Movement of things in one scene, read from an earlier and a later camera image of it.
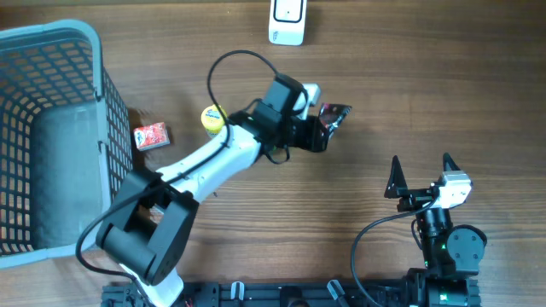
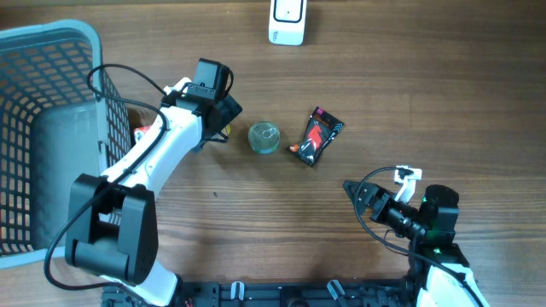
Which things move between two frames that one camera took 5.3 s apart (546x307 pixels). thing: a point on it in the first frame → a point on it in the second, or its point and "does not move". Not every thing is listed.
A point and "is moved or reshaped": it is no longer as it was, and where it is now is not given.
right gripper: (397, 187) → (371, 193)
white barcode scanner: (287, 22) does not move
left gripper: (311, 139) → (229, 108)
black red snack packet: (330, 113) is moved or reshaped
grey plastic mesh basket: (66, 138) does not move
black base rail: (270, 293) does not move
